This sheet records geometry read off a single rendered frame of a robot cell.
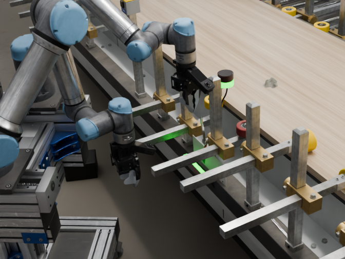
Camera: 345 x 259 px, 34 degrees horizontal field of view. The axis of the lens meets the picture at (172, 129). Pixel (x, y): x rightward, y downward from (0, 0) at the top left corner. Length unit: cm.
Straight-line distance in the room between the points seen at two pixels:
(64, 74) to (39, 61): 22
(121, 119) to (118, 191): 156
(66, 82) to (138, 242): 138
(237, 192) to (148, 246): 94
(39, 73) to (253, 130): 74
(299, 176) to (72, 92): 78
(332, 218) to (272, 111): 50
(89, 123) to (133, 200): 153
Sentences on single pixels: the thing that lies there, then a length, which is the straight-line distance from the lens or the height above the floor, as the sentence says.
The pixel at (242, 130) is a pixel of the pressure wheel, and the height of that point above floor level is 90.
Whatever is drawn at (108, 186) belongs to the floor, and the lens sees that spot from 345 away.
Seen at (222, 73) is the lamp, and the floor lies 114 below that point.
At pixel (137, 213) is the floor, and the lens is 323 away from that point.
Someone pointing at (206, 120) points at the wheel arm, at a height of 82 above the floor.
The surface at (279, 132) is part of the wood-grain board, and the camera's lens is 219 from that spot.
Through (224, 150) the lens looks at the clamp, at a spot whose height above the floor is 87.
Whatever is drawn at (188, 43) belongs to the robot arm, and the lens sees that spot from 199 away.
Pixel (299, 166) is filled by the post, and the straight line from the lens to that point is 176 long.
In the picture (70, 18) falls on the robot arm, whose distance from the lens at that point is 163.
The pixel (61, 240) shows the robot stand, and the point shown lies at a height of 21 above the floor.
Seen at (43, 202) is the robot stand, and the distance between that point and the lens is 189.
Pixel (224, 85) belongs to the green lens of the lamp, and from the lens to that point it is 210.
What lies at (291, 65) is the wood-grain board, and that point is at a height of 90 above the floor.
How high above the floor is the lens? 210
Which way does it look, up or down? 33 degrees down
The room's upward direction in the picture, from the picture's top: 5 degrees counter-clockwise
